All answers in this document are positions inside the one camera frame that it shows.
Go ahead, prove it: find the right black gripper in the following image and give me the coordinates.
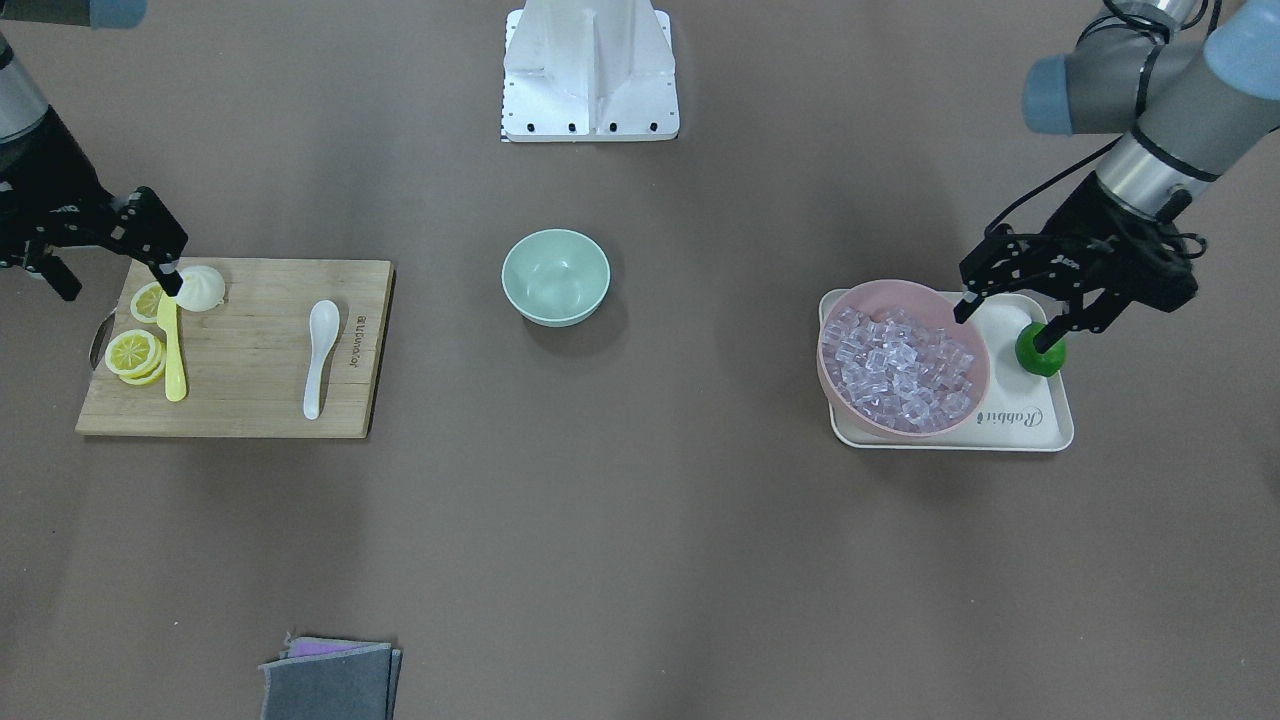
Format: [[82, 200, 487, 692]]
[[1, 120, 189, 302]]

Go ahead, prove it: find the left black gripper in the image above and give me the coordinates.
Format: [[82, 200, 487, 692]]
[[954, 172, 1199, 352]]

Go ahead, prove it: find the pink bowl of ice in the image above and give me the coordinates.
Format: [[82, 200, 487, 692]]
[[815, 279, 993, 442]]

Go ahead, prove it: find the white ceramic spoon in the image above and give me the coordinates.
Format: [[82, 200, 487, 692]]
[[301, 299, 340, 421]]

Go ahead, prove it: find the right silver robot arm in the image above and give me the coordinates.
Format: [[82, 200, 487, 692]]
[[1, 41, 188, 301]]

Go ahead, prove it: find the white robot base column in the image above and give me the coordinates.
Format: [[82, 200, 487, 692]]
[[500, 1, 681, 143]]

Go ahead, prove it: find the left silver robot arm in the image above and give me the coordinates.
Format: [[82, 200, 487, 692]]
[[954, 1, 1279, 354]]

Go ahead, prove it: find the mint green bowl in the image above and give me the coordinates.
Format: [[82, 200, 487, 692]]
[[500, 229, 612, 328]]

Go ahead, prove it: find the lemon slice near bun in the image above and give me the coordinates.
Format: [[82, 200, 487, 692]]
[[129, 281, 166, 325]]

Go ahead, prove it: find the green lime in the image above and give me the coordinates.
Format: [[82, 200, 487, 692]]
[[1014, 322, 1068, 378]]

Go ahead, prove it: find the yellow plastic knife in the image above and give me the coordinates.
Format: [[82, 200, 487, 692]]
[[156, 293, 188, 404]]

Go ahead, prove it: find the lemon slice stack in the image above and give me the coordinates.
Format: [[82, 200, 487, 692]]
[[102, 329, 166, 386]]

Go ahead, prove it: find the bamboo cutting board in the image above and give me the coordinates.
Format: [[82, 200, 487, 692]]
[[76, 258, 396, 439]]

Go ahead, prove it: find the grey folded cloth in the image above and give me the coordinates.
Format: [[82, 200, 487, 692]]
[[259, 635, 402, 719]]

